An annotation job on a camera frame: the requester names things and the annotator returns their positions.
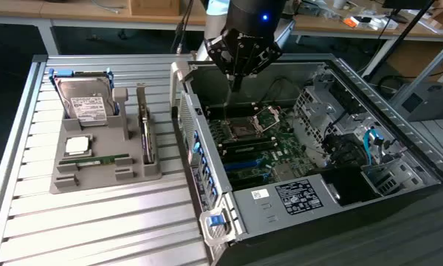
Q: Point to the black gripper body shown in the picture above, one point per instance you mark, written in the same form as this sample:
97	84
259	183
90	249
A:
250	16

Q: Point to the graphics card with metal bracket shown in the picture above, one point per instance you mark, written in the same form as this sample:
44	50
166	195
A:
147	138

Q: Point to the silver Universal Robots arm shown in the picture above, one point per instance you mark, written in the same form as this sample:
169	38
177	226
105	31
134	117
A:
214	25

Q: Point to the open socket cover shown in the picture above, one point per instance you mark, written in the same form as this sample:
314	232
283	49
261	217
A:
267	117

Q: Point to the cluttered wooden desk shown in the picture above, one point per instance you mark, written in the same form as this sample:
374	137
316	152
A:
331	26

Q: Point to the perforated metal drive cage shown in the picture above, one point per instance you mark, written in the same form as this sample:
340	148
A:
314	110

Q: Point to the white cup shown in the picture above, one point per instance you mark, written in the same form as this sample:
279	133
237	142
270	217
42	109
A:
340	3

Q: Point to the brown cardboard box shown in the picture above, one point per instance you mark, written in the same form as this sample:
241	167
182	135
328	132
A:
153	7

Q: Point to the CPU socket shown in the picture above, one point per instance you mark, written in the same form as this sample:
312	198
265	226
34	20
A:
241	130

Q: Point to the small orange box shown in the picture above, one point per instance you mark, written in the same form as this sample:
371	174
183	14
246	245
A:
350	22

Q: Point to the black RAM slot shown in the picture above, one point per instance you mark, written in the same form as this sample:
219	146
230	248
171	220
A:
243	142

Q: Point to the black labelled RAM stick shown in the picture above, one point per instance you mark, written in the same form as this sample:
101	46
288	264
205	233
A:
250	149

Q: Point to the flat white box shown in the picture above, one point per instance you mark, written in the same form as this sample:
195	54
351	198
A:
382	25

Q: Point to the green motherboard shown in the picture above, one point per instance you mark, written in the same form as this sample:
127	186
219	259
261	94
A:
295	158

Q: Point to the blue expansion slot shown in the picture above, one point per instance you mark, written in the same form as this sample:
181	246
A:
243	164

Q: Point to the silver hard disk drive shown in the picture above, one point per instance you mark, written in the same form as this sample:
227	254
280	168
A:
87	94

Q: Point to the black monitor stand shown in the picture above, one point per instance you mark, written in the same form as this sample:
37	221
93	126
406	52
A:
396	18

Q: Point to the black slanted tripod pole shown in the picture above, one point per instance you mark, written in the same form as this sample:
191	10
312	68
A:
404	31

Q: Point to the black expansion slot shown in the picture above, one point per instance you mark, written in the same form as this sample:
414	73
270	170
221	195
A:
247	180

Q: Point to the grey parts rack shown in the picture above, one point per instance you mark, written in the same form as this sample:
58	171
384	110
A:
106	138

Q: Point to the grey computer tower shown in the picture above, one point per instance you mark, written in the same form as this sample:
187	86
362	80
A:
428	102

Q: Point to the green RAM stick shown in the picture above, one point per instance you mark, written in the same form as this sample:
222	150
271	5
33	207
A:
102	159

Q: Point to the silver CPU chip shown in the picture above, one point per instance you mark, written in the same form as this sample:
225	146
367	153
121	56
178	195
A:
75	145

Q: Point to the metal disk bay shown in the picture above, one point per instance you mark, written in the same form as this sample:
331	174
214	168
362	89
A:
395	177

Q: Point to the wooden desk with grey legs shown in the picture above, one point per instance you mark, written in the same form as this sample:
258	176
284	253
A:
21	14

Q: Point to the grey power supply unit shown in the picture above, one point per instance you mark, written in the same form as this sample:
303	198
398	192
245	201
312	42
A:
265	216

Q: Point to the blue case latch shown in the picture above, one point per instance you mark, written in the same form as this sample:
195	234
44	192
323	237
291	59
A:
214	220

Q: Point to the open black PC case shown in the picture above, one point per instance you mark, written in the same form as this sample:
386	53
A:
316	238

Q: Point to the aluminium profile frame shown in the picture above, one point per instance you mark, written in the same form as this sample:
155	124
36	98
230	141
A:
440	59

